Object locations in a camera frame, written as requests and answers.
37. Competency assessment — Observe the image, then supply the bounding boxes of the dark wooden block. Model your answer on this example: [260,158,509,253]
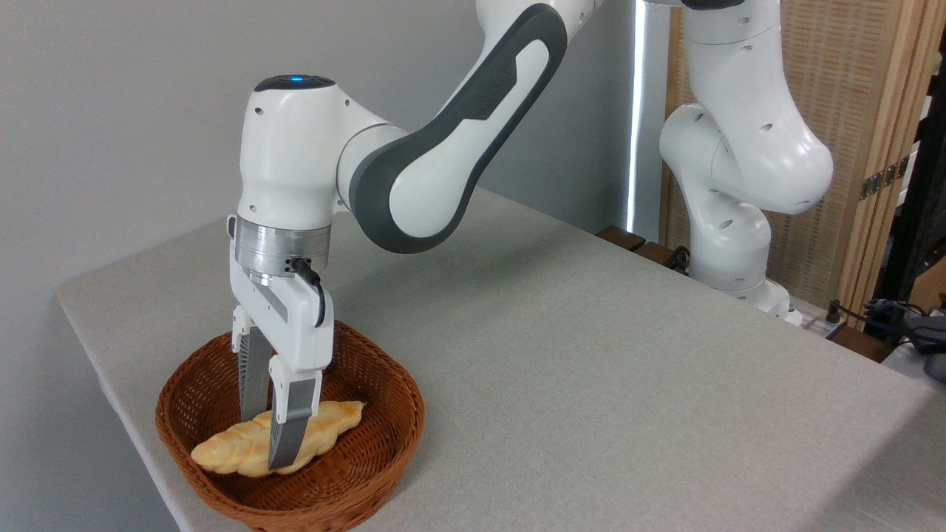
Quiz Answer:
[634,242,690,276]
[826,324,896,364]
[595,225,648,253]

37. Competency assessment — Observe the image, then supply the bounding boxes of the black metal stand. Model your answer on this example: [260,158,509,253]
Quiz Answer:
[874,41,946,304]

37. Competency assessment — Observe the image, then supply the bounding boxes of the woven wooden folding screen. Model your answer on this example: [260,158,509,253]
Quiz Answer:
[659,0,946,320]

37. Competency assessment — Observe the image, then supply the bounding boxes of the brown wicker basket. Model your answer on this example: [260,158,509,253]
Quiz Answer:
[155,319,426,532]

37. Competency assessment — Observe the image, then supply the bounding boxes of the brass screen hinge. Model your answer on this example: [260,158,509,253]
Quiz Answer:
[859,156,911,201]

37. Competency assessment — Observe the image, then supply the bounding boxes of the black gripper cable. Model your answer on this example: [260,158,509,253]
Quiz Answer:
[287,258,327,329]

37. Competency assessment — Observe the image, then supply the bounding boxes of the black cables and adapter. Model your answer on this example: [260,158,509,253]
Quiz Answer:
[823,293,946,383]

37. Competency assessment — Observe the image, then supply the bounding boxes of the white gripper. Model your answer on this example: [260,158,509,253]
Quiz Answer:
[226,214,336,472]

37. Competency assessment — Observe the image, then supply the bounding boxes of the long braided bread loaf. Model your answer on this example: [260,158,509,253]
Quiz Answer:
[190,400,366,478]

